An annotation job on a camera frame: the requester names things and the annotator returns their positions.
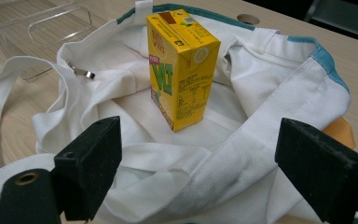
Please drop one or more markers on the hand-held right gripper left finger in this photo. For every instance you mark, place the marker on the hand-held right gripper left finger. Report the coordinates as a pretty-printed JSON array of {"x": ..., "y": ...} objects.
[{"x": 87, "y": 165}]

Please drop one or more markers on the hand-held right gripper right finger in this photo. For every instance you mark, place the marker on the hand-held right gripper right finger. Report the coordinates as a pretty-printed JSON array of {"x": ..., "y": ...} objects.
[{"x": 320, "y": 174}]

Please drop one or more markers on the white canvas tote bag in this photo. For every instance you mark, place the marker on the white canvas tote bag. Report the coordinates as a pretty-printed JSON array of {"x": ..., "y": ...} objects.
[{"x": 199, "y": 149}]

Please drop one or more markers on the yellow drink carton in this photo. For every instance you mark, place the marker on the yellow drink carton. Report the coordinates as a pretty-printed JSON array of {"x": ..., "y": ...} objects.
[{"x": 180, "y": 68}]

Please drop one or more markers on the orange flat object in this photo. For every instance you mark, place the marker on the orange flat object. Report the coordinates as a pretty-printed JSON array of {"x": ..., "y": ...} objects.
[{"x": 341, "y": 132}]

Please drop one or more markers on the silver metal clip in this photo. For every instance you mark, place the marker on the silver metal clip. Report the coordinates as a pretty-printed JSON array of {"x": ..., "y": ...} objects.
[{"x": 84, "y": 72}]

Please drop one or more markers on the clear plastic tray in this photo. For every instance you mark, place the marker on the clear plastic tray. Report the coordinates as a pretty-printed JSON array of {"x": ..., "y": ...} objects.
[{"x": 37, "y": 28}]

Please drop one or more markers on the dark chair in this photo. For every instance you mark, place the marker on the dark chair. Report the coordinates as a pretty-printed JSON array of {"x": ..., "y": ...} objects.
[{"x": 338, "y": 15}]

